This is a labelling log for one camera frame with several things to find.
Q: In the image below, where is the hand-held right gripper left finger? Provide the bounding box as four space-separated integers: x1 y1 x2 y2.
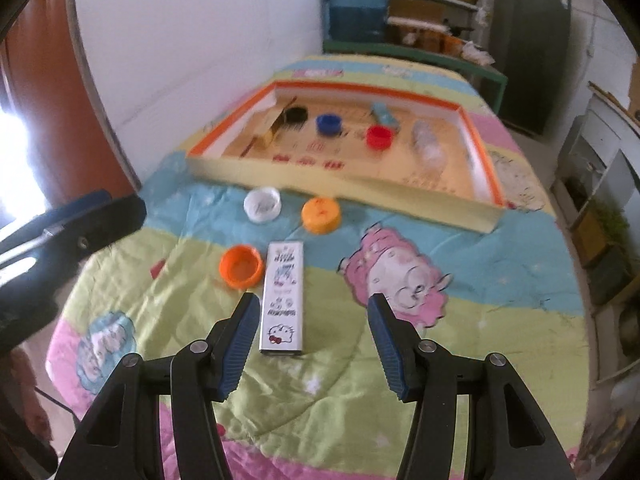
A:
52 292 262 480

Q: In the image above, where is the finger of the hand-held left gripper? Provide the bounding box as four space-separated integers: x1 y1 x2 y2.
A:
10 194 148 281
0 189 113 256

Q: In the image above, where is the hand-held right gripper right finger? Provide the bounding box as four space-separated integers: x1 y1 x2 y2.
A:
367 293 576 480

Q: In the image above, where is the white cartoon printed box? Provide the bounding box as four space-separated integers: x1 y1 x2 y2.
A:
259 241 306 357

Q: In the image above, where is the orange-rimmed cardboard box tray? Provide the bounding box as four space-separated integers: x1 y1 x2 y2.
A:
186 79 506 235

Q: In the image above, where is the clear plastic box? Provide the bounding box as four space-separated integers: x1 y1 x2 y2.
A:
411 120 448 168

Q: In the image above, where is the red bottle cap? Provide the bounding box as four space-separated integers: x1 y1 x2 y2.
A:
366 126 396 152

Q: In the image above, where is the blue bottle cap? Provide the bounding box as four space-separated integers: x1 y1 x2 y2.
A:
316 114 345 137

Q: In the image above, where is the light blue small box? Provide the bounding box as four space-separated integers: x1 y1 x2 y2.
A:
371 101 401 128

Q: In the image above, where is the orange bottle cap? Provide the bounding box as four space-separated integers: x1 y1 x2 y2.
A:
219 245 265 289
301 196 343 235

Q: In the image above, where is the white bottle cap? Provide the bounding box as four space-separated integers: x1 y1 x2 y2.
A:
243 187 282 223

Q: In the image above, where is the yellow-brown crate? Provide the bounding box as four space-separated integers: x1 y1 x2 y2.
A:
570 210 611 266

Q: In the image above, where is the green plant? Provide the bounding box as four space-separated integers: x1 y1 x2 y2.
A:
590 200 631 246

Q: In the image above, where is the green metal table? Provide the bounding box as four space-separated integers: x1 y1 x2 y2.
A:
322 37 508 111

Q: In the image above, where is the white plastic bag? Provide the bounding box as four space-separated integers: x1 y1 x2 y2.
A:
460 42 493 66

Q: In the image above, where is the white kitchen cabinet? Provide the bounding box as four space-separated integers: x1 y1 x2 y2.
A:
550 80 640 391

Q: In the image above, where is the dark grey refrigerator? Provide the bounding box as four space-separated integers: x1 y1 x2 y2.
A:
487 0 572 136

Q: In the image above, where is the blue water jug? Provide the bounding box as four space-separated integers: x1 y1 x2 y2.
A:
320 0 391 43

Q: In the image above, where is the brown cardboard box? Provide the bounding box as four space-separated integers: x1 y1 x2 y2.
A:
387 0 446 26

